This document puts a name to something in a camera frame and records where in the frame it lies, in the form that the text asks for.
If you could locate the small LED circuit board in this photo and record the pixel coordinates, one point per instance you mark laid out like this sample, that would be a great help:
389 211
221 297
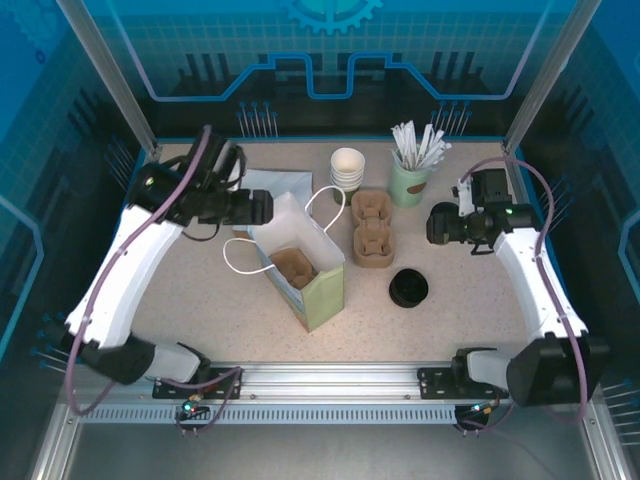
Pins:
192 410
477 410

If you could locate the green paper gift bag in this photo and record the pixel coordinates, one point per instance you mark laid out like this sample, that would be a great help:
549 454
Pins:
325 295

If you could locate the white napkin stack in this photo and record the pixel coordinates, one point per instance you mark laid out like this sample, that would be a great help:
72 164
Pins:
280 177

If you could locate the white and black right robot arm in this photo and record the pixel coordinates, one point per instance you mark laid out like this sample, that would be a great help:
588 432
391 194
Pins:
540 290

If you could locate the blue printed backdrop panel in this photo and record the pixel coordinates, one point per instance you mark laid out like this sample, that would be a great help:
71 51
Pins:
320 55

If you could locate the stack of black lids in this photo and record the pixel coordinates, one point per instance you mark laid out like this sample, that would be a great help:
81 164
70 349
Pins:
410 287

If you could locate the stack of paper cups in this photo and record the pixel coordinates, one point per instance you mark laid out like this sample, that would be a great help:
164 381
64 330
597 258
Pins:
347 167

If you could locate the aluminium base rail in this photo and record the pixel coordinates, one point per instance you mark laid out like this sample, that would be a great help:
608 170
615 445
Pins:
325 382

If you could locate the green stirrer holder cup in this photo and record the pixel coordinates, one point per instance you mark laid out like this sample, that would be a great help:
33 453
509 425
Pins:
407 187

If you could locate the aluminium frame post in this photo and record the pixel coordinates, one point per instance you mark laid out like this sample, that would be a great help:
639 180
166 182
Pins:
545 75
100 65

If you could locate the black mount plate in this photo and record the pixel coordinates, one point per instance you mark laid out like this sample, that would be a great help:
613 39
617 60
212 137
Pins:
225 382
435 382

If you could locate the black left mount plate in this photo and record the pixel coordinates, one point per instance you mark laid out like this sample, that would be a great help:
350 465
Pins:
225 382

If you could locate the stack of cardboard cup carriers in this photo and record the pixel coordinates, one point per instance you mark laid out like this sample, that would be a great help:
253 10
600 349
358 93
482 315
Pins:
372 240

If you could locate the brown cardboard napkin box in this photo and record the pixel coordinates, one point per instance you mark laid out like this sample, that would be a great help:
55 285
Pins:
240 231

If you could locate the black right mount plate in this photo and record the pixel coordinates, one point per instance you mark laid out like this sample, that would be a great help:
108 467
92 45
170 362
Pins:
435 382

